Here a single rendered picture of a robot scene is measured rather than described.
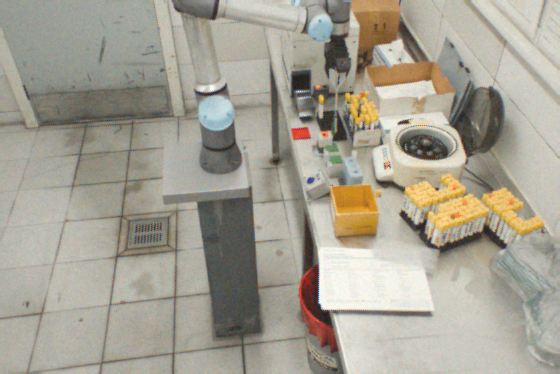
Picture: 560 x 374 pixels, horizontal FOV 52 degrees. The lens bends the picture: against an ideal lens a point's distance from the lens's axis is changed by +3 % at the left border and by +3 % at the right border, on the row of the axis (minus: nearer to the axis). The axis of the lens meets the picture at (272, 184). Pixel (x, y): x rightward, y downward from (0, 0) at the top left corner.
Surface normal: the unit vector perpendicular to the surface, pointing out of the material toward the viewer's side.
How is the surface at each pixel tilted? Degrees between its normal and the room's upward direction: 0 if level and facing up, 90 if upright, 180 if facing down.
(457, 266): 0
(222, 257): 90
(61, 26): 90
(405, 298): 0
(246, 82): 90
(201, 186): 1
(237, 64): 90
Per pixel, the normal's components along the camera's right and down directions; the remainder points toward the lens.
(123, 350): -0.02, -0.76
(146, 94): 0.11, 0.65
